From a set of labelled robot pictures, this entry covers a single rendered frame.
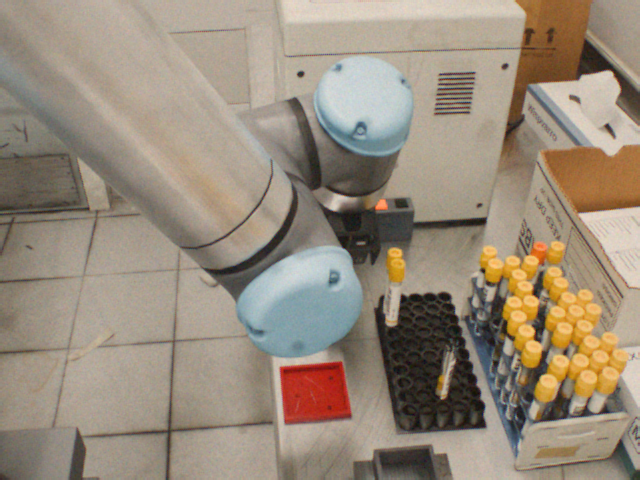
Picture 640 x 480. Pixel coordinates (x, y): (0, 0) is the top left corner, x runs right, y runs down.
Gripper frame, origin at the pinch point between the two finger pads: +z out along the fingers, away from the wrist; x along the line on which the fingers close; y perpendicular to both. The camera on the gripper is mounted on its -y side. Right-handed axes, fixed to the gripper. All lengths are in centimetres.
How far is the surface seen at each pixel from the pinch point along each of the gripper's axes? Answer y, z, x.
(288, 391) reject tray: 19.4, -6.0, -6.7
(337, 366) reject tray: 17.1, -4.9, -1.2
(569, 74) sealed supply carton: -35, 22, 49
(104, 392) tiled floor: 2, 105, -52
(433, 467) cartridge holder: 28.6, -15.1, 5.4
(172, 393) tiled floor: 4, 104, -34
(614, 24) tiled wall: -44, 19, 60
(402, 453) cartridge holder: 27.0, -13.7, 3.0
